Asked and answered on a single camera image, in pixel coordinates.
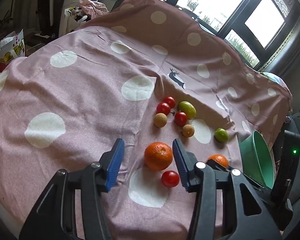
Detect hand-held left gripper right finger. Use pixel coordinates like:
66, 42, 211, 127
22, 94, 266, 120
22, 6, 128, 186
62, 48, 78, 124
172, 138, 282, 240

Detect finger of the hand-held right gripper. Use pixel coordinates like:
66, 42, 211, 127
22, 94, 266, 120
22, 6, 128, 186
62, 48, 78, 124
206, 159, 267, 192

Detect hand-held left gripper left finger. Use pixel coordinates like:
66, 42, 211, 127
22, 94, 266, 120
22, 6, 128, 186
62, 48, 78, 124
19, 138, 125, 240

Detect small orange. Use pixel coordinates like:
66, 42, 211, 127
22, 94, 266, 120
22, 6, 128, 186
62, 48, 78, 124
206, 154, 229, 169

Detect red cherry tomato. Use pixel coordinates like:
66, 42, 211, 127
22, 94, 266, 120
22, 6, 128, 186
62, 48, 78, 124
156, 102, 171, 115
174, 112, 188, 127
161, 170, 180, 188
162, 96, 176, 108

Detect large orange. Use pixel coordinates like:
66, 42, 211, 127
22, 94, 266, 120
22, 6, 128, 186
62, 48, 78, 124
144, 142, 174, 171

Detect round green lime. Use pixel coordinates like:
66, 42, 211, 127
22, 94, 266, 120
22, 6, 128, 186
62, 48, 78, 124
214, 128, 229, 143

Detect green bowl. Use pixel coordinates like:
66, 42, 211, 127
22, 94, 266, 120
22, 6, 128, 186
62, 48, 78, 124
240, 129, 275, 189

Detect tan longan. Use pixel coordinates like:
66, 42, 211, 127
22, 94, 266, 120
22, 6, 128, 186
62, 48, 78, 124
182, 124, 195, 138
154, 113, 168, 128

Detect oval green and red fruit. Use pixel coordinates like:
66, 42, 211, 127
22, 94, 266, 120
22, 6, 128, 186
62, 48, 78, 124
178, 101, 197, 120

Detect pink polka dot tablecloth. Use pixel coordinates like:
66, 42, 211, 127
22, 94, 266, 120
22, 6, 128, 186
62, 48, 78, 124
0, 0, 293, 240

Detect light blue round object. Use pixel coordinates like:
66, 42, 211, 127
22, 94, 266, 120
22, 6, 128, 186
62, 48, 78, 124
260, 72, 284, 84

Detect white and red shopping bag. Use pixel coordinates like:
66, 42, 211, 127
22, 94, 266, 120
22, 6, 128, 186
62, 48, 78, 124
0, 29, 25, 72

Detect white patterned plastic bag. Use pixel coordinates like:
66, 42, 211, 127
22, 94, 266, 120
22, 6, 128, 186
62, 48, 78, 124
59, 5, 90, 34

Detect pink clothes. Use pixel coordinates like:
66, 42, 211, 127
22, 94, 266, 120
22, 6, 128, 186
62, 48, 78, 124
78, 0, 110, 18

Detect houseplant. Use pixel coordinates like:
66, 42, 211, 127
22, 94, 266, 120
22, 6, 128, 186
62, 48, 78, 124
0, 10, 14, 38

